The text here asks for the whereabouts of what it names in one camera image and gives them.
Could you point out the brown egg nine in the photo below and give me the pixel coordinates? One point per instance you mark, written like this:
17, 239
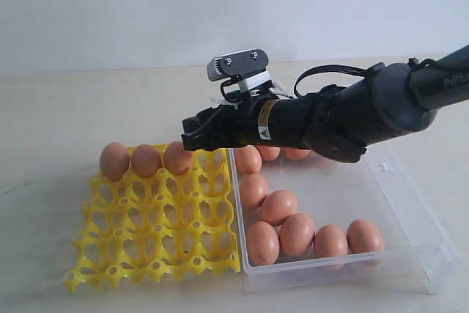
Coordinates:
278, 206

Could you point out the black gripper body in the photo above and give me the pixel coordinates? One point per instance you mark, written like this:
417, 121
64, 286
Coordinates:
230, 127

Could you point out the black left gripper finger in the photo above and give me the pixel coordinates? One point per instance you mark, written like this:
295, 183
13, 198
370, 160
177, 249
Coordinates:
196, 141

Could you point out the brown egg seven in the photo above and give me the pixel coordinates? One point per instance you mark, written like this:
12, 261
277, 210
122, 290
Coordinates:
248, 159

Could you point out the brown egg thirteen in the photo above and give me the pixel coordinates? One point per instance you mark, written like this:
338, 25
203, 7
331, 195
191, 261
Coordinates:
363, 236

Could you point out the brown egg two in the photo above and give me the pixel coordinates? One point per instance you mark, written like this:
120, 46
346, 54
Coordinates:
145, 160

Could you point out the brown egg four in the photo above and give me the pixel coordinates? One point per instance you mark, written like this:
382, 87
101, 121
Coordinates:
296, 154

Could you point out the brown egg six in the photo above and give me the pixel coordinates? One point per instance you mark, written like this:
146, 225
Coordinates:
268, 153

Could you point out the brown egg eleven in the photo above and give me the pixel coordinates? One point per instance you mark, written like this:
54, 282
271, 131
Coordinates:
262, 244

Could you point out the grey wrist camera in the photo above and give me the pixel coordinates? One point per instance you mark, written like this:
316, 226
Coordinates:
240, 63

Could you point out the clear plastic container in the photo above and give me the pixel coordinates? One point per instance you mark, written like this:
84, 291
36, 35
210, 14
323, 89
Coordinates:
377, 188

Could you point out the yellow plastic egg tray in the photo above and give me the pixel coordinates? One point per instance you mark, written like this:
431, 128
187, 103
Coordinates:
165, 225

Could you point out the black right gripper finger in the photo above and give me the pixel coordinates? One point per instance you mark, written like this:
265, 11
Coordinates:
201, 119

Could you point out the brown egg twelve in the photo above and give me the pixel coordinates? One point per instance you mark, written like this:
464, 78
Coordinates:
330, 241

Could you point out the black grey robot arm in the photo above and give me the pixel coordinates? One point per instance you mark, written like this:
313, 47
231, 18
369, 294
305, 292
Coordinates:
337, 122

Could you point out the brown egg one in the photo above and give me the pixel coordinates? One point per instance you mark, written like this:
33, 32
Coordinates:
114, 161

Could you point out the brown egg ten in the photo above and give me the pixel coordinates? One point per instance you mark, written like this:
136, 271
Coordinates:
296, 234

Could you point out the brown egg three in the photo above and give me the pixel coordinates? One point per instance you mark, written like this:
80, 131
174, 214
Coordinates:
177, 159

